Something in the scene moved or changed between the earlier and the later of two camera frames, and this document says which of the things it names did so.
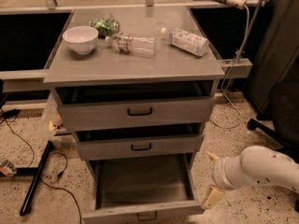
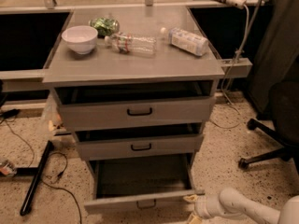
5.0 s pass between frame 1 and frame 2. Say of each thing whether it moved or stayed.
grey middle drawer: stayed
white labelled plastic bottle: stayed
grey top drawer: stayed
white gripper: moved
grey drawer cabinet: stayed
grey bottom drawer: moved
